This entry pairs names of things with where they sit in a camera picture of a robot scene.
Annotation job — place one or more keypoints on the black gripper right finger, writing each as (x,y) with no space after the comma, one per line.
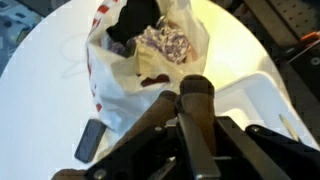
(243,158)

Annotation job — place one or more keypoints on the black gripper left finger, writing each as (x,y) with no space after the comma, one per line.
(202,165)

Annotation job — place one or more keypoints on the purple white knitted cloth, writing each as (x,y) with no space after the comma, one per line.
(171,42)

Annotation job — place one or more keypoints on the black cap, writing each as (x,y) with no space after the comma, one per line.
(134,18)

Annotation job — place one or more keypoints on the white plastic basket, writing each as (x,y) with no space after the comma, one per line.
(256,99)

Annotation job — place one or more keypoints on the small black box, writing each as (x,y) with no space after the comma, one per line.
(90,140)

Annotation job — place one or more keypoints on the round white table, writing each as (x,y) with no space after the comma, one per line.
(45,95)

